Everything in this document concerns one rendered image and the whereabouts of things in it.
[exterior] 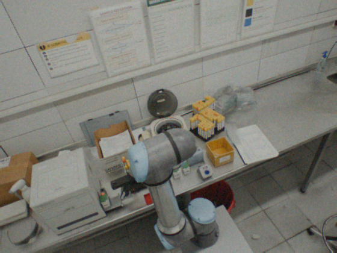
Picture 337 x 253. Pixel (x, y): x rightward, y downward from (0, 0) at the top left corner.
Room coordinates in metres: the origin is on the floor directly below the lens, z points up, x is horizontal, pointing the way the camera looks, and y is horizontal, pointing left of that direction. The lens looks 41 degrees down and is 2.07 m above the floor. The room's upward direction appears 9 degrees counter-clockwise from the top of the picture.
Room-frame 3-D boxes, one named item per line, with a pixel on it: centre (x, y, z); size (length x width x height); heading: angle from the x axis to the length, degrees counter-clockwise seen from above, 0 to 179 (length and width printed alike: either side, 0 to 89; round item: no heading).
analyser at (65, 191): (0.78, 0.58, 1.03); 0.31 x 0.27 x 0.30; 106
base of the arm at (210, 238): (0.50, -0.08, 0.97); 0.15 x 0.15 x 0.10
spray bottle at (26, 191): (0.81, 0.85, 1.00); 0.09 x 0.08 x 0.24; 16
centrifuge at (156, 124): (1.19, 0.01, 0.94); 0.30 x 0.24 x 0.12; 7
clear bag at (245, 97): (1.51, -0.63, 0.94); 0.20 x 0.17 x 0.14; 77
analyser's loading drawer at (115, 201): (0.73, 0.43, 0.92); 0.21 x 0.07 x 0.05; 106
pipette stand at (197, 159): (0.97, -0.13, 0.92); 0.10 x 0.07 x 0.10; 107
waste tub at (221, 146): (0.98, -0.29, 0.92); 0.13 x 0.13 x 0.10; 12
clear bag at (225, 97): (1.50, -0.45, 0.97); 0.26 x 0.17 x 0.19; 127
